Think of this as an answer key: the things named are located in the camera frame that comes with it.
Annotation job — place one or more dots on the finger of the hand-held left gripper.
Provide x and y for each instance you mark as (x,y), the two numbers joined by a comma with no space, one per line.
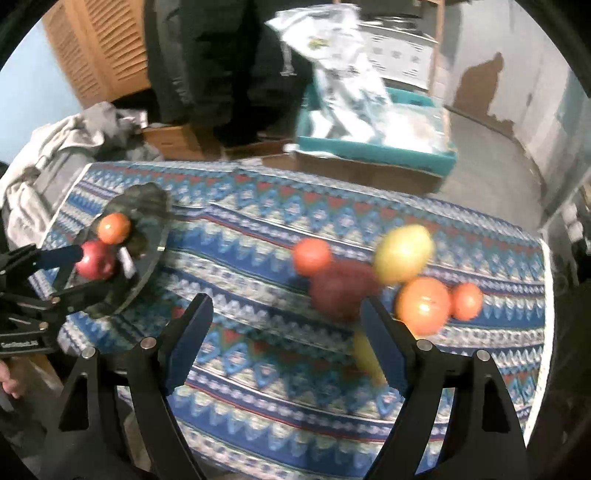
(60,256)
(74,297)

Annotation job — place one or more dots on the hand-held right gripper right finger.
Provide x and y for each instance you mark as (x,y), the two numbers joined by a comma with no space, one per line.
(381,346)

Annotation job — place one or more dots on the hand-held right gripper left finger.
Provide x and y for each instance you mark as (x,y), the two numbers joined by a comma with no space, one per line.
(187,341)

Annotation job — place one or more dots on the large orange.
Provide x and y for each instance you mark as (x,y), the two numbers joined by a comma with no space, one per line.
(422,304)

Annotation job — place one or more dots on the black glass plate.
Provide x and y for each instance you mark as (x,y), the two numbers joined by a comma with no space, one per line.
(147,221)

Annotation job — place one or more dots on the person's left hand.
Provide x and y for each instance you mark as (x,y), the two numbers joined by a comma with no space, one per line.
(9,383)

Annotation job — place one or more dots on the yellow lemon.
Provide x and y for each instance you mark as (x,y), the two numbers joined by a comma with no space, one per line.
(367,357)

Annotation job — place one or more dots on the dark red apple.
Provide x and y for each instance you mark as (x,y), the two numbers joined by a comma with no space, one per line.
(341,293)

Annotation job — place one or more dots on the yellow-green apple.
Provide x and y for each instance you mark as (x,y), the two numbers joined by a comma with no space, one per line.
(402,254)

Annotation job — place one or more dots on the small orange tangerine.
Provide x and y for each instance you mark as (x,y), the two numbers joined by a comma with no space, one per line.
(467,301)

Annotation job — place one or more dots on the grey cloth pile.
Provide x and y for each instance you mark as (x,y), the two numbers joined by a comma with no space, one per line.
(55,152)

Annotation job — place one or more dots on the small orange-red tomato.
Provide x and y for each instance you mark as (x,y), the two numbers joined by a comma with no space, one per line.
(312,256)

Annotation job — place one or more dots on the blue patterned tablecloth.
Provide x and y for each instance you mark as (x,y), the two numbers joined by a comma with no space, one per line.
(277,217)

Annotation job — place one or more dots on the small brown cardboard box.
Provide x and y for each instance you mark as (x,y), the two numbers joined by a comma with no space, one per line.
(173,141)

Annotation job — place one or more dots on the brown cardboard sheet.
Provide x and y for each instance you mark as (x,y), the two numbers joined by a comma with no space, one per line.
(360,170)

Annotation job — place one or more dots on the teal cardboard box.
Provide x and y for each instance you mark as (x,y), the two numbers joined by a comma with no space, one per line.
(383,152)

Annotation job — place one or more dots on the wooden louvered panel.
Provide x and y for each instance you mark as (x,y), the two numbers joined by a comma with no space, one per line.
(101,46)

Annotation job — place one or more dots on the dark hanging clothing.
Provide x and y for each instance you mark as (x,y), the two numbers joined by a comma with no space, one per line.
(221,60)

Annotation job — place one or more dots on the white printed rice bag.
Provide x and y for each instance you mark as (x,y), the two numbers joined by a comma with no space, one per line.
(341,74)

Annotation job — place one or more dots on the white patterned box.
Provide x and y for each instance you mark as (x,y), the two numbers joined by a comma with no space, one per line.
(397,50)

